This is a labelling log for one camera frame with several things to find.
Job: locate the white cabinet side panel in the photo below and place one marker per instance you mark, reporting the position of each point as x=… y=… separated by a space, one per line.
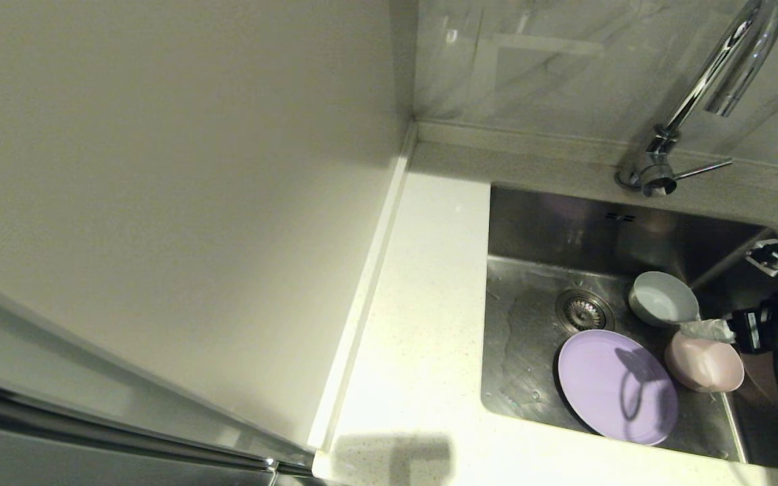
x=159 y=169

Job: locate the white trim strip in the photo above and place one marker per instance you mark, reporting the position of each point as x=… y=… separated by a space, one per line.
x=362 y=290

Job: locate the round metal drain strainer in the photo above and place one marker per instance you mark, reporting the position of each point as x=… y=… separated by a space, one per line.
x=581 y=310

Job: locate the blue-grey bowl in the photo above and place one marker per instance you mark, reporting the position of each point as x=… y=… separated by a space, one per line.
x=662 y=300

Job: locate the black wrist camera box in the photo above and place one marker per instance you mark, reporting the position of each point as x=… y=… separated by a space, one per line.
x=749 y=331

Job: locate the pale blue plate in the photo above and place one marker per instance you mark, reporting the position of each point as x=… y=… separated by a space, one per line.
x=605 y=385

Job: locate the chrome gooseneck faucet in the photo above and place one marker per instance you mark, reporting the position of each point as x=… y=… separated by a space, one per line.
x=696 y=88

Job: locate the pink bowl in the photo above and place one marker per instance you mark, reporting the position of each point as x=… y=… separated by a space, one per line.
x=703 y=368

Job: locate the stainless steel sink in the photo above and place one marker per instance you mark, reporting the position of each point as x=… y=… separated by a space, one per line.
x=531 y=378

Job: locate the stainless steel appliance door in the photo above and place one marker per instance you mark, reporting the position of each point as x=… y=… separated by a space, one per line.
x=24 y=466

